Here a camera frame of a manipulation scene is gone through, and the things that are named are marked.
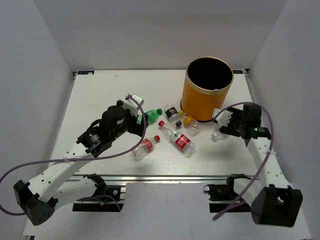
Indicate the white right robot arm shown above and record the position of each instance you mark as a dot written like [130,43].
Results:
[272,199]

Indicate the orange bin with gold rim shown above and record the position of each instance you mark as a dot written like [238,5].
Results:
[206,85]

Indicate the large red label water bottle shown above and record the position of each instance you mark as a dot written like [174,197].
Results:
[175,136]

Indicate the yellow cap clear bottle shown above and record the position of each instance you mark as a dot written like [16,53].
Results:
[192,127]

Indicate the red label cola bottle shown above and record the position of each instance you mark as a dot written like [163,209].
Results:
[145,147]

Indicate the blue label clear bottle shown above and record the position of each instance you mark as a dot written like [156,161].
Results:
[216,134]

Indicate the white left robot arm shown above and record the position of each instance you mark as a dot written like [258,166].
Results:
[42,195]

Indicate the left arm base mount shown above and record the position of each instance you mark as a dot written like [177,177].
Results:
[106,198]

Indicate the green plastic bottle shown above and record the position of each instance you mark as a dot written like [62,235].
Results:
[153,115]

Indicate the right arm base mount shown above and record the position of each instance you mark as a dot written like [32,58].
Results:
[220,195]

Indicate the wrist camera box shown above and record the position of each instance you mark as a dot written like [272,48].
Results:
[132,103]
[222,118]

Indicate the small black bottle cap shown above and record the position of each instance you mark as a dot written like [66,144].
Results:
[178,123]

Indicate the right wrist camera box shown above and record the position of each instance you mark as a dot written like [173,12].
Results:
[222,118]

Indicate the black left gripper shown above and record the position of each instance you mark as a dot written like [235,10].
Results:
[136,128]

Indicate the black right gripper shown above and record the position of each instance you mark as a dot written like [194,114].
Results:
[229,129]

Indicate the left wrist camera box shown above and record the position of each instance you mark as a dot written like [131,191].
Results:
[132,103]

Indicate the black label clear bottle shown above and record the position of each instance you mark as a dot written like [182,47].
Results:
[171,112]

